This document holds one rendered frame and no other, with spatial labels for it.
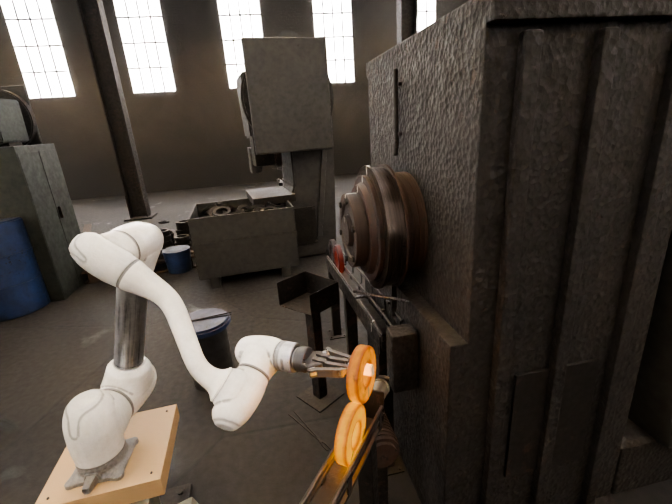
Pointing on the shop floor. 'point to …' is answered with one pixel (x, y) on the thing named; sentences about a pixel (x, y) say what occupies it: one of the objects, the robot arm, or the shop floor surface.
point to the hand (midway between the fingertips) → (360, 368)
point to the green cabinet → (42, 212)
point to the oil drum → (19, 272)
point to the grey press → (292, 129)
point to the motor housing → (388, 450)
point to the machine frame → (528, 239)
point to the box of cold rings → (242, 238)
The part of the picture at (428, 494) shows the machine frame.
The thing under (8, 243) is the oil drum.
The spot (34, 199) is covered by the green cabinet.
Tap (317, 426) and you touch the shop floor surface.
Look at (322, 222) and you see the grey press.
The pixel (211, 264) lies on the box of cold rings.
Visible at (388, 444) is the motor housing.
